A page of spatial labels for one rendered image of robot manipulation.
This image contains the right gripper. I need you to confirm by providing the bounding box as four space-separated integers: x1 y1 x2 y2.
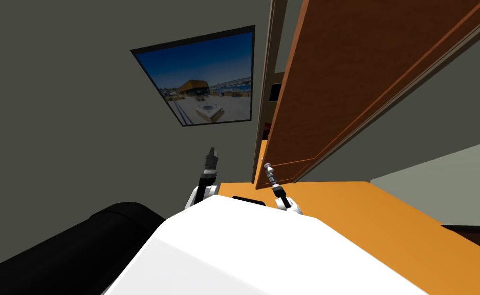
263 162 280 187

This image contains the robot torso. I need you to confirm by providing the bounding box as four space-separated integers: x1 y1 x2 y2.
100 194 430 295

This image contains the framed harbour picture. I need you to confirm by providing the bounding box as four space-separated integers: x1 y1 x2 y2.
129 25 256 128

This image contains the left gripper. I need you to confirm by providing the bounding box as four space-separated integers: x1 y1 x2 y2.
203 147 220 176

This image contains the brown wooden door leaf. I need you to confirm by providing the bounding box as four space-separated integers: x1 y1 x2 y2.
254 0 480 191

